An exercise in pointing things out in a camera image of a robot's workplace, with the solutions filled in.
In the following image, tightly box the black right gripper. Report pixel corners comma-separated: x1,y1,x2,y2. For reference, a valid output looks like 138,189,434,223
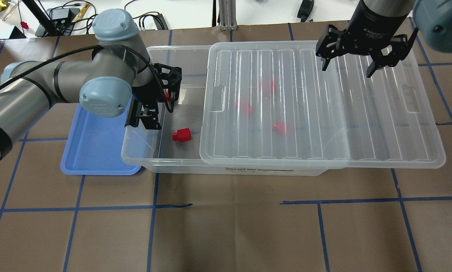
316,8,418,79

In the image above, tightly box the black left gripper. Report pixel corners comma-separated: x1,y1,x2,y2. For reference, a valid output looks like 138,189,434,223
132,63,182,130

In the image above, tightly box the red block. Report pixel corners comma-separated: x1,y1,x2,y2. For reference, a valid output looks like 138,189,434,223
171,128,192,142
258,79,277,94
273,122,289,136
236,100,252,116

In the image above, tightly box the clear ribbed box lid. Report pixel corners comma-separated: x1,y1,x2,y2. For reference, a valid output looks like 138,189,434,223
200,41,446,169

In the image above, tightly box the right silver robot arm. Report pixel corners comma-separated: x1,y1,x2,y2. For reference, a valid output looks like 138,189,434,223
315,0,452,78

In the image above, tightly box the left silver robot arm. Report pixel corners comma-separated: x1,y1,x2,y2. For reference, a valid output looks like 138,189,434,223
0,9,183,161

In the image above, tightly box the clear plastic storage box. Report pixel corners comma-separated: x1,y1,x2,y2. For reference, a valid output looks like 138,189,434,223
122,41,351,176

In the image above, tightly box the blue plastic tray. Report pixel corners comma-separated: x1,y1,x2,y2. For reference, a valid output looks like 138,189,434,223
60,104,141,175

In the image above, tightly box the red block under lid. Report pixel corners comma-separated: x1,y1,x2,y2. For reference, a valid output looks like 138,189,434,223
273,122,289,136
258,79,277,94
236,100,252,116

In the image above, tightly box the black box latch handle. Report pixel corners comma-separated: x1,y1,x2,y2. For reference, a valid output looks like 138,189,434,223
125,98,142,128

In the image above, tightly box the aluminium frame post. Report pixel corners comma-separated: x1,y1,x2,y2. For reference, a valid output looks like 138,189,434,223
218,0,238,31

